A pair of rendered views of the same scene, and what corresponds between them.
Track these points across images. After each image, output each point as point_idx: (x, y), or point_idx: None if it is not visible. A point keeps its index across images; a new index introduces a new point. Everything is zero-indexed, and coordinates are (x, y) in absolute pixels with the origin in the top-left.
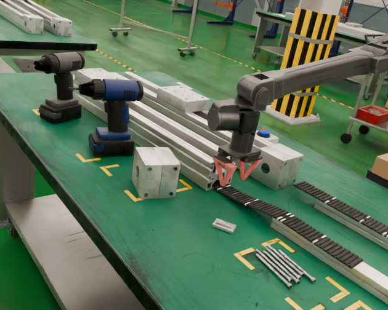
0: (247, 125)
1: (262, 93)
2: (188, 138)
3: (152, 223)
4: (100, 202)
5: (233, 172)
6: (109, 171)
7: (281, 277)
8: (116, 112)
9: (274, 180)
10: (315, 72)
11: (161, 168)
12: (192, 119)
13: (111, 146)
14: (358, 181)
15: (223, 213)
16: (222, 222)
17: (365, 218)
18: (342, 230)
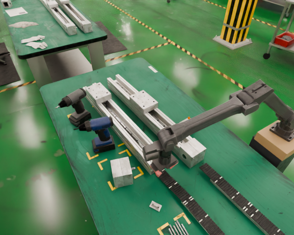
0: (164, 155)
1: (168, 146)
2: (142, 139)
3: (118, 208)
4: (94, 194)
5: (160, 174)
6: (101, 166)
7: None
8: (101, 134)
9: (189, 164)
10: (203, 123)
11: (122, 176)
12: (147, 118)
13: (102, 148)
14: (243, 149)
15: (157, 193)
16: (154, 203)
17: (235, 195)
18: (222, 200)
